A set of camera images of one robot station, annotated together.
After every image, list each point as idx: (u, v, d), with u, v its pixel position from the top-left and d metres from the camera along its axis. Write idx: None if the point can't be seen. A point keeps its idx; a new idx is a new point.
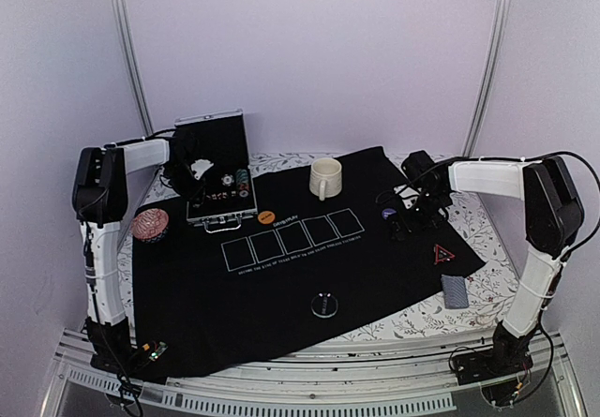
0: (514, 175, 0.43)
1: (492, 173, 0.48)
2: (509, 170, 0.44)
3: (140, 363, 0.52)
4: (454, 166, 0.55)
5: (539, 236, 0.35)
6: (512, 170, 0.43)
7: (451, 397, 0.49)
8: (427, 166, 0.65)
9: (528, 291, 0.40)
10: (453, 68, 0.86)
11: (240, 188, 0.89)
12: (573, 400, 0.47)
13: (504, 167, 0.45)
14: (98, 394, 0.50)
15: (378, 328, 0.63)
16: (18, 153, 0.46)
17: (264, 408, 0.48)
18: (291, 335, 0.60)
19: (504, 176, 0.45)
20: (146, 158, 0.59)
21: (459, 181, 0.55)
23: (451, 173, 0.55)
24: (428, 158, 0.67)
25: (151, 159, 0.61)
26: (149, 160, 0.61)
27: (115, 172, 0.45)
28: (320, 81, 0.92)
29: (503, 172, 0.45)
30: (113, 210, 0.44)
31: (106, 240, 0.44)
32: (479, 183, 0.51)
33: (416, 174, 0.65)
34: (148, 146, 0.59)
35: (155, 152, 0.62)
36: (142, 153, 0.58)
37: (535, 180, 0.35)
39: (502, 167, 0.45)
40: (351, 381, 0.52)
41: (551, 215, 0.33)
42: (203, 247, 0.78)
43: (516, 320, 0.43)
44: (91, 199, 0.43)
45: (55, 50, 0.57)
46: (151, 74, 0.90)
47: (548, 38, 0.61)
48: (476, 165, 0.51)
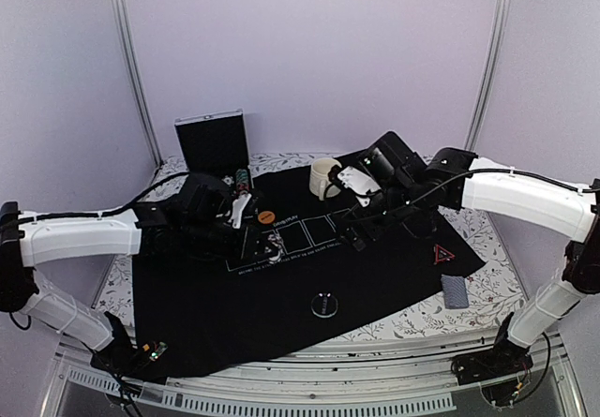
0: (573, 215, 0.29)
1: (532, 203, 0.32)
2: (566, 206, 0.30)
3: (140, 363, 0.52)
4: (472, 181, 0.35)
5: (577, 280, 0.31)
6: (571, 206, 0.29)
7: (451, 397, 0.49)
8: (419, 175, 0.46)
9: (542, 312, 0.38)
10: (453, 68, 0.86)
11: (276, 244, 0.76)
12: (573, 400, 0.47)
13: (557, 199, 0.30)
14: (98, 394, 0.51)
15: (378, 328, 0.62)
16: (18, 154, 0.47)
17: (264, 409, 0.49)
18: (291, 335, 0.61)
19: (554, 211, 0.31)
20: (87, 244, 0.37)
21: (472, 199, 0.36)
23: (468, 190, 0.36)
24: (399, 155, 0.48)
25: (99, 244, 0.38)
26: (96, 247, 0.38)
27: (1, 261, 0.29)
28: (321, 81, 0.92)
29: (551, 206, 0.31)
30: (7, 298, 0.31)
31: (34, 312, 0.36)
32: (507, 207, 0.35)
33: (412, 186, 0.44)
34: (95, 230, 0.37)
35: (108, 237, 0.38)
36: (79, 237, 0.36)
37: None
39: (555, 199, 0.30)
40: (351, 381, 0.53)
41: None
42: (193, 274, 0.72)
43: (522, 333, 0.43)
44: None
45: (54, 50, 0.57)
46: (151, 75, 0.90)
47: (548, 38, 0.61)
48: (508, 186, 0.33)
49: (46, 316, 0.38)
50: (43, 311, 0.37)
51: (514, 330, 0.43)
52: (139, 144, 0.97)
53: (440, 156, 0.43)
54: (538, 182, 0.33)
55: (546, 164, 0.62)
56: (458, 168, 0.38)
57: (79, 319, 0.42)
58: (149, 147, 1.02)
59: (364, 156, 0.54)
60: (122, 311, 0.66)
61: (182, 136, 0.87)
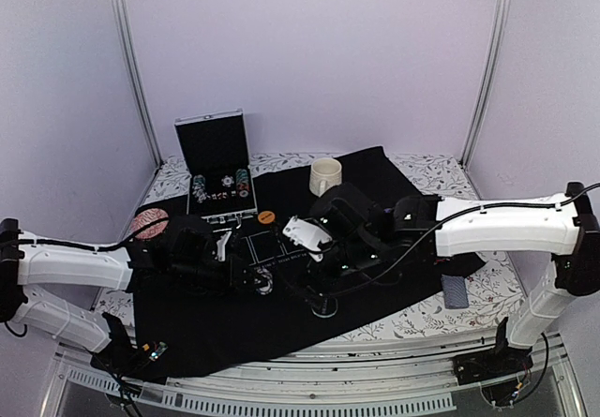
0: (557, 232, 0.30)
1: (512, 231, 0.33)
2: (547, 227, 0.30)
3: (140, 363, 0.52)
4: (443, 230, 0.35)
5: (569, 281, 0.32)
6: (553, 225, 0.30)
7: (451, 397, 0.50)
8: (383, 229, 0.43)
9: (538, 316, 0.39)
10: (452, 68, 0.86)
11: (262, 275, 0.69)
12: (573, 400, 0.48)
13: (535, 222, 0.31)
14: (98, 394, 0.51)
15: (378, 328, 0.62)
16: (18, 153, 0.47)
17: (264, 408, 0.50)
18: (291, 335, 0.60)
19: (535, 233, 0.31)
20: (75, 275, 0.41)
21: (449, 245, 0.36)
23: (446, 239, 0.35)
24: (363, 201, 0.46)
25: (82, 277, 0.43)
26: (79, 278, 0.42)
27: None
28: (320, 81, 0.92)
29: (532, 230, 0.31)
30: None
31: (26, 320, 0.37)
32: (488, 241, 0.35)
33: (378, 245, 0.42)
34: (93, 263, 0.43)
35: (101, 270, 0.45)
36: (71, 267, 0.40)
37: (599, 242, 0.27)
39: (533, 222, 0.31)
40: (351, 381, 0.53)
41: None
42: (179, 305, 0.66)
43: (522, 337, 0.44)
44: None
45: (54, 51, 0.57)
46: (151, 75, 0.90)
47: (548, 39, 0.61)
48: (480, 225, 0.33)
49: (38, 321, 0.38)
50: (35, 318, 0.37)
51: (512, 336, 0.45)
52: (139, 143, 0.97)
53: (403, 209, 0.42)
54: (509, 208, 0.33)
55: (546, 164, 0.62)
56: (425, 222, 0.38)
57: (73, 322, 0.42)
58: (149, 147, 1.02)
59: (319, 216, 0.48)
60: (122, 311, 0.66)
61: (181, 136, 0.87)
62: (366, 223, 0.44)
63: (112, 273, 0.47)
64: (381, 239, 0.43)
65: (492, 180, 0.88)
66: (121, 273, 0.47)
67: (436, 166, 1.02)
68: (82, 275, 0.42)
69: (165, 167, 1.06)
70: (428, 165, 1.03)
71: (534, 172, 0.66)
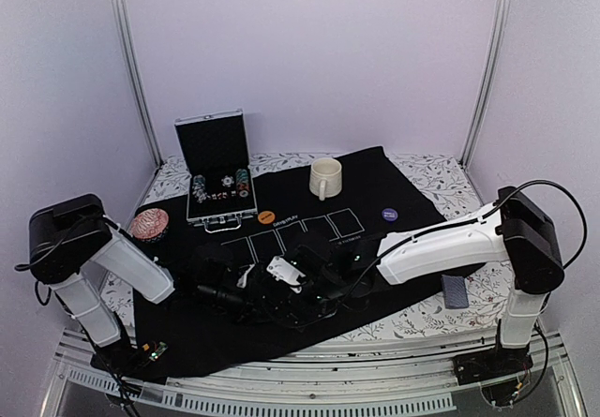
0: (486, 244, 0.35)
1: (447, 252, 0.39)
2: (472, 240, 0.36)
3: (140, 363, 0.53)
4: (385, 261, 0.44)
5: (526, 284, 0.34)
6: (477, 240, 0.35)
7: (451, 398, 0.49)
8: (341, 265, 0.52)
9: (517, 317, 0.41)
10: (452, 68, 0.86)
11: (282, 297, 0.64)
12: (573, 399, 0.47)
13: (461, 239, 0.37)
14: (98, 394, 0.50)
15: (378, 328, 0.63)
16: (18, 153, 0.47)
17: (264, 409, 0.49)
18: (291, 335, 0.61)
19: (468, 247, 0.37)
20: (129, 272, 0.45)
21: (401, 272, 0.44)
23: (394, 269, 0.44)
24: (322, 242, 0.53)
25: (129, 278, 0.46)
26: (128, 278, 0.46)
27: (80, 243, 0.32)
28: (321, 81, 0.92)
29: (462, 245, 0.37)
30: (51, 272, 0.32)
31: (62, 291, 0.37)
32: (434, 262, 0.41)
33: (337, 281, 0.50)
34: (145, 269, 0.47)
35: (147, 277, 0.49)
36: (133, 264, 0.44)
37: (526, 245, 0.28)
39: (461, 240, 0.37)
40: (350, 381, 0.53)
41: (549, 262, 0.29)
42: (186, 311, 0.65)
43: (513, 337, 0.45)
44: (40, 248, 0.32)
45: (54, 51, 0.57)
46: (151, 75, 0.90)
47: (548, 39, 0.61)
48: (412, 252, 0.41)
49: (70, 299, 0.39)
50: (68, 292, 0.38)
51: (505, 337, 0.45)
52: (139, 143, 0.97)
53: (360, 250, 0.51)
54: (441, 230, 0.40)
55: (546, 165, 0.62)
56: (367, 260, 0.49)
57: (97, 310, 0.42)
58: (150, 148, 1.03)
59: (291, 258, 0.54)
60: (122, 311, 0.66)
61: (181, 136, 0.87)
62: (327, 263, 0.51)
63: (157, 285, 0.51)
64: (341, 275, 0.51)
65: (492, 180, 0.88)
66: (163, 287, 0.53)
67: (436, 166, 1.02)
68: (134, 275, 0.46)
69: (165, 167, 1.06)
70: (428, 165, 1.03)
71: (534, 171, 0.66)
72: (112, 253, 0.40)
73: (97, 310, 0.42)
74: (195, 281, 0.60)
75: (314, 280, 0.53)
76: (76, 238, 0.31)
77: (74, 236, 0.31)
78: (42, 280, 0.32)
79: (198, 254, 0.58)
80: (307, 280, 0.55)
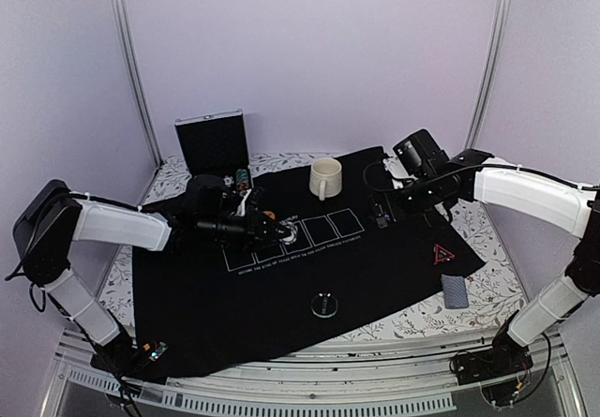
0: (570, 209, 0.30)
1: (529, 198, 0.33)
2: (563, 201, 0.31)
3: (140, 363, 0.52)
4: (483, 174, 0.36)
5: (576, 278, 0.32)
6: (568, 201, 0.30)
7: (451, 397, 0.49)
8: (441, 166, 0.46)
9: (542, 308, 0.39)
10: (452, 68, 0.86)
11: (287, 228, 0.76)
12: (573, 399, 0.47)
13: (555, 193, 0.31)
14: (98, 394, 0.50)
15: (378, 328, 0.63)
16: (18, 154, 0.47)
17: (264, 408, 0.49)
18: (292, 334, 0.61)
19: (552, 203, 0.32)
20: (120, 230, 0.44)
21: (483, 192, 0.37)
23: (476, 185, 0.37)
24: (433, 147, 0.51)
25: (124, 236, 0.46)
26: (123, 235, 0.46)
27: (55, 232, 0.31)
28: (320, 81, 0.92)
29: (551, 199, 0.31)
30: (45, 270, 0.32)
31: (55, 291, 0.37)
32: (506, 201, 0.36)
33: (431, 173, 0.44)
34: (131, 222, 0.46)
35: (139, 228, 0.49)
36: (117, 223, 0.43)
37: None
39: (554, 193, 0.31)
40: (351, 381, 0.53)
41: None
42: (186, 312, 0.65)
43: (523, 333, 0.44)
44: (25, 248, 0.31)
45: (54, 50, 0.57)
46: (152, 76, 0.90)
47: (548, 39, 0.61)
48: (506, 182, 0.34)
49: (61, 301, 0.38)
50: (67, 291, 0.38)
51: (513, 325, 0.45)
52: (139, 143, 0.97)
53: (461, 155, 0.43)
54: (542, 177, 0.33)
55: (546, 164, 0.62)
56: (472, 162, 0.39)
57: (91, 307, 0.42)
58: (149, 147, 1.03)
59: (396, 149, 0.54)
60: (122, 311, 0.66)
61: (182, 136, 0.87)
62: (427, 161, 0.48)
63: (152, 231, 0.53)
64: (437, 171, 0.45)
65: None
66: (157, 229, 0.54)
67: None
68: (127, 231, 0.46)
69: (165, 167, 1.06)
70: None
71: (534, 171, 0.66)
72: (96, 223, 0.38)
73: (93, 307, 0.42)
74: (195, 217, 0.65)
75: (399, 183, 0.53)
76: (47, 228, 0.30)
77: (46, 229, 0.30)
78: (42, 280, 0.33)
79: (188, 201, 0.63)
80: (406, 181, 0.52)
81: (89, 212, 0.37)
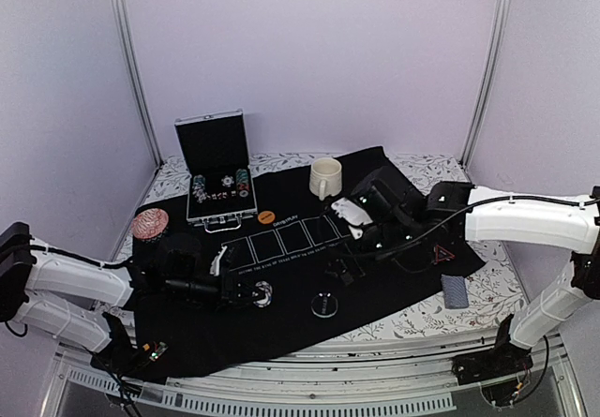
0: (578, 230, 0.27)
1: (529, 225, 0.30)
2: (571, 223, 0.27)
3: (140, 363, 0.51)
4: (474, 214, 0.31)
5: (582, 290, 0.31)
6: (576, 223, 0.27)
7: (451, 398, 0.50)
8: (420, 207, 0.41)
9: (547, 315, 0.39)
10: (452, 68, 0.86)
11: (261, 287, 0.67)
12: (573, 399, 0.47)
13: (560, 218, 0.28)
14: (97, 394, 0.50)
15: (378, 328, 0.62)
16: (19, 154, 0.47)
17: (264, 409, 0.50)
18: (292, 334, 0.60)
19: (557, 227, 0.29)
20: (78, 286, 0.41)
21: (477, 231, 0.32)
23: (467, 224, 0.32)
24: (397, 176, 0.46)
25: (82, 291, 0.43)
26: (78, 290, 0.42)
27: (8, 285, 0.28)
28: (320, 81, 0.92)
29: (553, 223, 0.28)
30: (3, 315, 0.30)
31: (30, 318, 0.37)
32: (505, 231, 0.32)
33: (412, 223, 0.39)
34: (94, 279, 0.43)
35: (102, 285, 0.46)
36: (75, 280, 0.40)
37: None
39: (557, 216, 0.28)
40: (351, 381, 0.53)
41: None
42: (185, 313, 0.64)
43: (523, 335, 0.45)
44: None
45: (54, 51, 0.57)
46: (151, 76, 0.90)
47: (548, 39, 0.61)
48: (506, 214, 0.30)
49: (39, 322, 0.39)
50: (36, 318, 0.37)
51: (515, 334, 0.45)
52: (139, 143, 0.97)
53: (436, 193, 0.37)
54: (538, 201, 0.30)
55: (546, 164, 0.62)
56: (457, 203, 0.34)
57: (73, 322, 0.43)
58: (149, 147, 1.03)
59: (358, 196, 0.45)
60: (123, 311, 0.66)
61: (182, 136, 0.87)
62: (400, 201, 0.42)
63: (112, 290, 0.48)
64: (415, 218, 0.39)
65: (492, 180, 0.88)
66: (119, 288, 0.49)
67: (436, 166, 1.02)
68: (86, 288, 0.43)
69: (165, 167, 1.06)
70: (428, 165, 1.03)
71: (534, 171, 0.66)
72: (51, 277, 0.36)
73: (73, 323, 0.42)
74: (163, 276, 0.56)
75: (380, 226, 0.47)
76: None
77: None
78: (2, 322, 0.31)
79: (162, 247, 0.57)
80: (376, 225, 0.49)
81: (44, 268, 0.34)
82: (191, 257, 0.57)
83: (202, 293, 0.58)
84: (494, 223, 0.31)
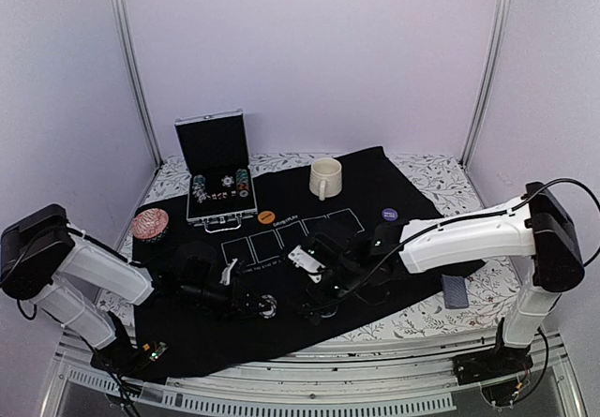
0: (510, 235, 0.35)
1: (471, 241, 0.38)
2: (501, 231, 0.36)
3: (140, 363, 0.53)
4: (410, 248, 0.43)
5: (550, 275, 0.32)
6: (505, 230, 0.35)
7: (451, 397, 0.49)
8: (361, 253, 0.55)
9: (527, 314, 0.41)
10: (452, 68, 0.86)
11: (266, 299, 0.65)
12: (573, 400, 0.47)
13: (489, 230, 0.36)
14: (97, 394, 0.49)
15: (378, 328, 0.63)
16: (19, 153, 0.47)
17: (265, 409, 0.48)
18: (292, 335, 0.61)
19: (492, 238, 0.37)
20: (102, 276, 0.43)
21: (423, 260, 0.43)
23: (413, 255, 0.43)
24: (342, 230, 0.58)
25: (107, 284, 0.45)
26: (102, 282, 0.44)
27: (43, 261, 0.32)
28: (320, 81, 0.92)
29: (487, 235, 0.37)
30: (21, 289, 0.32)
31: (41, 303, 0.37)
32: (452, 253, 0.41)
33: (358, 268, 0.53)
34: (121, 274, 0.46)
35: (126, 281, 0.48)
36: (104, 270, 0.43)
37: (554, 238, 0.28)
39: (488, 230, 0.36)
40: (351, 381, 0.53)
41: (575, 261, 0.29)
42: (186, 314, 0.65)
43: (515, 336, 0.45)
44: (7, 264, 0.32)
45: (54, 50, 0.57)
46: (151, 76, 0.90)
47: (548, 39, 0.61)
48: (439, 240, 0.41)
49: (53, 308, 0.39)
50: (52, 304, 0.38)
51: (507, 336, 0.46)
52: (139, 143, 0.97)
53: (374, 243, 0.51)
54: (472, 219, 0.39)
55: (546, 163, 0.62)
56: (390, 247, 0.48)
57: (85, 314, 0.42)
58: (149, 147, 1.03)
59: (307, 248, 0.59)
60: (122, 311, 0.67)
61: (182, 136, 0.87)
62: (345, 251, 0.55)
63: (134, 287, 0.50)
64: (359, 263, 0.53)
65: (492, 180, 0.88)
66: (142, 287, 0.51)
67: (435, 166, 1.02)
68: (111, 281, 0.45)
69: (165, 167, 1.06)
70: (428, 165, 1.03)
71: (534, 171, 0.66)
72: (84, 261, 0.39)
73: (84, 315, 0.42)
74: (178, 280, 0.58)
75: (334, 272, 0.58)
76: (37, 253, 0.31)
77: (28, 255, 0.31)
78: (21, 298, 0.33)
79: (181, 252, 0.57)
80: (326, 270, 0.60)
81: (80, 250, 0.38)
82: (206, 263, 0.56)
83: (211, 301, 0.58)
84: (432, 249, 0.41)
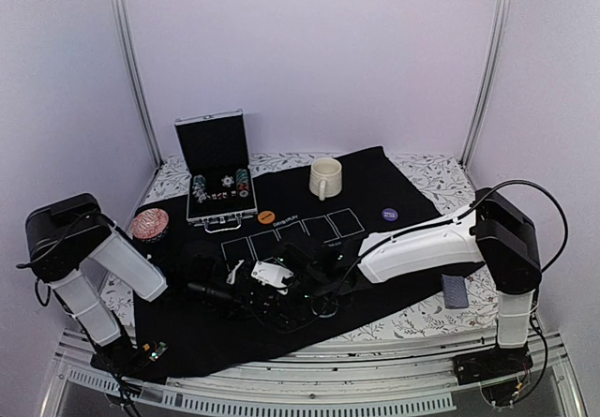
0: (458, 243, 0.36)
1: (424, 250, 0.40)
2: (450, 240, 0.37)
3: (140, 363, 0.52)
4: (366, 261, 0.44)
5: (509, 276, 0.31)
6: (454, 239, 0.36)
7: (451, 397, 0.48)
8: (326, 263, 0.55)
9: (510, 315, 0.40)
10: (452, 68, 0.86)
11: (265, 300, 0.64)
12: (573, 400, 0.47)
13: (439, 239, 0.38)
14: (97, 394, 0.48)
15: (378, 328, 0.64)
16: (18, 154, 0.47)
17: (264, 408, 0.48)
18: (292, 334, 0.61)
19: (443, 246, 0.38)
20: (125, 267, 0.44)
21: (382, 272, 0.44)
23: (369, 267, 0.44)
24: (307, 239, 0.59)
25: (126, 275, 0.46)
26: (124, 273, 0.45)
27: (79, 244, 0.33)
28: (320, 81, 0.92)
29: (438, 244, 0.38)
30: (51, 268, 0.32)
31: (61, 289, 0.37)
32: (410, 262, 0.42)
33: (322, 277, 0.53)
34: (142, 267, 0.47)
35: (144, 275, 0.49)
36: (129, 260, 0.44)
37: (498, 244, 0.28)
39: (439, 238, 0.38)
40: (350, 381, 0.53)
41: (527, 263, 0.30)
42: (187, 313, 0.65)
43: (510, 337, 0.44)
44: (41, 243, 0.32)
45: (55, 50, 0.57)
46: (151, 76, 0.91)
47: (548, 38, 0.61)
48: (394, 250, 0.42)
49: (70, 297, 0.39)
50: (70, 290, 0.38)
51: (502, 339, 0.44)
52: (139, 143, 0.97)
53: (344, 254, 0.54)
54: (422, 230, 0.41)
55: (546, 163, 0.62)
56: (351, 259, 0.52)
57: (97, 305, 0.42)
58: (150, 147, 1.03)
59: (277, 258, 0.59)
60: (123, 311, 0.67)
61: (182, 136, 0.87)
62: (312, 261, 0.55)
63: (151, 282, 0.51)
64: (324, 273, 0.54)
65: (492, 179, 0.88)
66: (157, 283, 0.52)
67: (435, 166, 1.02)
68: (131, 273, 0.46)
69: (165, 167, 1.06)
70: (428, 165, 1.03)
71: (534, 171, 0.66)
72: (112, 249, 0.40)
73: (97, 307, 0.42)
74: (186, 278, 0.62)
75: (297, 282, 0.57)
76: (78, 232, 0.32)
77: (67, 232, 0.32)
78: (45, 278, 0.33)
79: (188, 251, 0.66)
80: (292, 282, 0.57)
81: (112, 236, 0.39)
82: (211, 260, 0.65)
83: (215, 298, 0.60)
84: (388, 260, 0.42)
